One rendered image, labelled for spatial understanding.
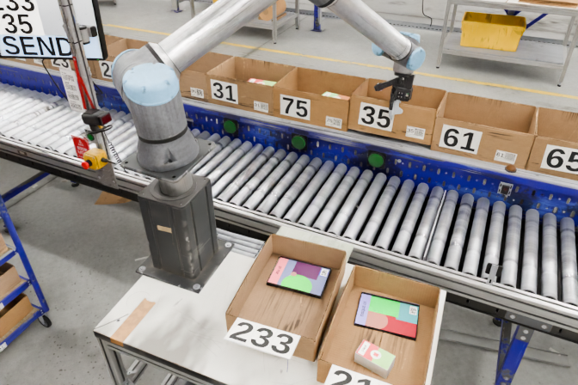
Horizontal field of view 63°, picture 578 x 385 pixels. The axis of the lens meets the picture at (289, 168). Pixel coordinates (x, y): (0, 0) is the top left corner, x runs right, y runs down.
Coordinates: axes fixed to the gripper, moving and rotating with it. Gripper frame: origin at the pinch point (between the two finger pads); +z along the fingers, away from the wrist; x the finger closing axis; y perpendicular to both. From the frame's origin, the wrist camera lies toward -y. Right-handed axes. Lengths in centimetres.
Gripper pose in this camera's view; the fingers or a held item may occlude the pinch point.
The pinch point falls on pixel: (390, 116)
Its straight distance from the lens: 217.0
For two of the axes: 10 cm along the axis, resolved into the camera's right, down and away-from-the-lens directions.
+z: -1.0, 9.3, 3.5
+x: 4.1, -2.8, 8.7
